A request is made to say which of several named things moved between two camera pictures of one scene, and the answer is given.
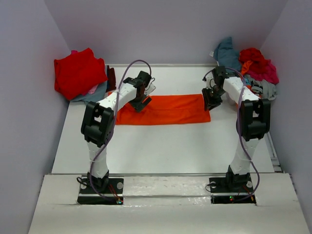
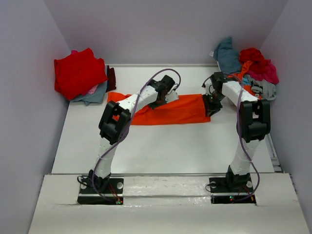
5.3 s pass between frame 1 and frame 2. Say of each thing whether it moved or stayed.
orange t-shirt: stayed
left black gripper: moved
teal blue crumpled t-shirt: stayed
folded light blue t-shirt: stayed
